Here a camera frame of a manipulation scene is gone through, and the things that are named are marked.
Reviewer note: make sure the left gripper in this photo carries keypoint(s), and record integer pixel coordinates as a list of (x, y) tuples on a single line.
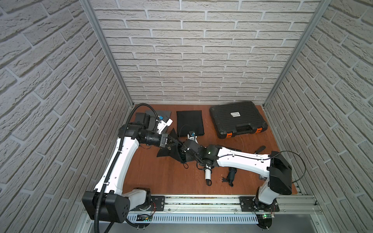
[(165, 140)]

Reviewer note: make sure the black printed drawstring pouch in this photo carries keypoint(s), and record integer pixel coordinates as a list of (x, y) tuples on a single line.
[(175, 150)]

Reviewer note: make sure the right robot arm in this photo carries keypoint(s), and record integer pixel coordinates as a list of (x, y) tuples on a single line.
[(273, 167)]

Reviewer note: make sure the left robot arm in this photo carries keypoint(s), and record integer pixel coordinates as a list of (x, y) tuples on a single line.
[(107, 202)]

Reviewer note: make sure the white hair dryer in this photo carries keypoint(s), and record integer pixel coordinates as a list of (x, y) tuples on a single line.
[(208, 173)]

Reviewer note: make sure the black fabric pouch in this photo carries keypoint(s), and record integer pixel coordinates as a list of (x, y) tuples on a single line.
[(188, 121)]

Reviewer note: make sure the grey fabric pouch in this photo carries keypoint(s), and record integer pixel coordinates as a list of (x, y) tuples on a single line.
[(164, 114)]

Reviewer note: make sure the black plastic tool case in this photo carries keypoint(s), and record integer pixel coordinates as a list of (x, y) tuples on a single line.
[(234, 119)]

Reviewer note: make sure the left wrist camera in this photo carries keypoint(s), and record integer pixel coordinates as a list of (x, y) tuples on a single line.
[(163, 123)]

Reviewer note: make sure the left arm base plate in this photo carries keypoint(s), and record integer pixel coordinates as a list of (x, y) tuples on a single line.
[(157, 202)]

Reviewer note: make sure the aluminium rail frame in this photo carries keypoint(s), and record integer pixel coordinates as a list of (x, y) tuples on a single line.
[(220, 209)]

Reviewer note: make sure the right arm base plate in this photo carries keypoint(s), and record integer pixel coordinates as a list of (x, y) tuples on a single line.
[(251, 204)]

